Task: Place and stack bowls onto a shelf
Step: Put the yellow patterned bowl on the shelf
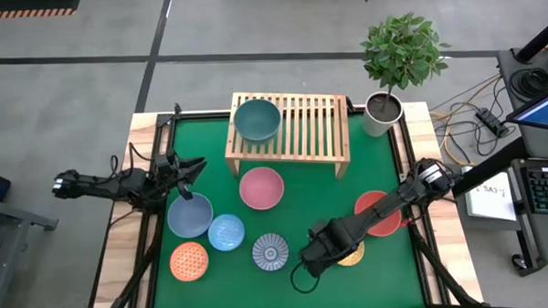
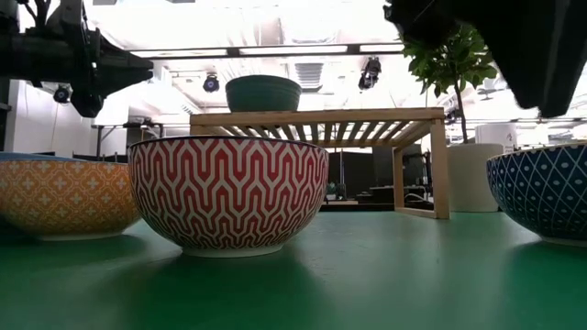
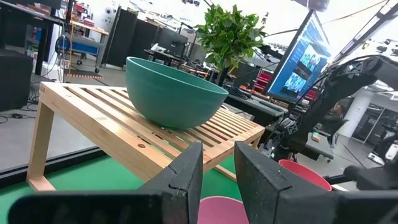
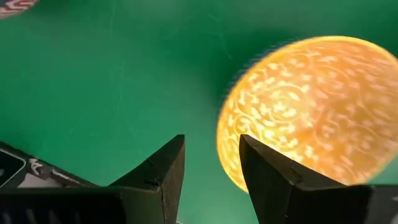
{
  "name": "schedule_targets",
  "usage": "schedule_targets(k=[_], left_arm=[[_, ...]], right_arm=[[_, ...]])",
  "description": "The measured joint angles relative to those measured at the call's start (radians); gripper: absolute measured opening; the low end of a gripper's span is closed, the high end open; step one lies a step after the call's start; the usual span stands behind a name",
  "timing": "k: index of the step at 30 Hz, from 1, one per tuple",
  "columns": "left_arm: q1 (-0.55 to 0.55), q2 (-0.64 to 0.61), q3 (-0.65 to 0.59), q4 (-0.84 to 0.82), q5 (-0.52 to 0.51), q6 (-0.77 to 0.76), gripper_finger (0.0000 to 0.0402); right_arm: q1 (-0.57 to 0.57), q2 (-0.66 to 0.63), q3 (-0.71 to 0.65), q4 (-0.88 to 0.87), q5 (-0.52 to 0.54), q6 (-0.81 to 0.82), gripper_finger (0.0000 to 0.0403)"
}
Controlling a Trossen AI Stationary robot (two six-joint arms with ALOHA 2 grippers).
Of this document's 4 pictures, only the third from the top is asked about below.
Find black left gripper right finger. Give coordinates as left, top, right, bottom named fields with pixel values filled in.
left=233, top=141, right=338, bottom=224

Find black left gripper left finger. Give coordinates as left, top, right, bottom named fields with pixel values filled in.
left=138, top=140, right=204, bottom=224

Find large pink bowl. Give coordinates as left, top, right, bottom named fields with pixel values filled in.
left=197, top=195, right=249, bottom=224

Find wooden slatted shelf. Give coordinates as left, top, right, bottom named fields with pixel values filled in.
left=26, top=82, right=266, bottom=192

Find large red bowl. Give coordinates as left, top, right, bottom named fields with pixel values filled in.
left=278, top=159, right=333, bottom=192

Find person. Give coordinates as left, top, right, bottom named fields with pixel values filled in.
left=320, top=104, right=348, bottom=138

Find grey desk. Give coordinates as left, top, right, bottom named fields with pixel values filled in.
left=223, top=92, right=289, bottom=127

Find green table mat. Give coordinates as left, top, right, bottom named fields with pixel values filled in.
left=0, top=152, right=243, bottom=224

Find computer monitor with blue screen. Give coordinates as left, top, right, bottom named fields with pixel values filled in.
left=266, top=9, right=333, bottom=104

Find potted green plant white pot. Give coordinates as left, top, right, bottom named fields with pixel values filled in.
left=194, top=2, right=269, bottom=88

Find black room divider panels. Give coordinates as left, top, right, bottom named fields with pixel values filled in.
left=101, top=6, right=160, bottom=68

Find rolling cart with blue bin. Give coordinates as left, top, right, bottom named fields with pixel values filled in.
left=55, top=19, right=110, bottom=74

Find black cabinet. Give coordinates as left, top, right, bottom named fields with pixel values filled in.
left=0, top=49, right=34, bottom=112

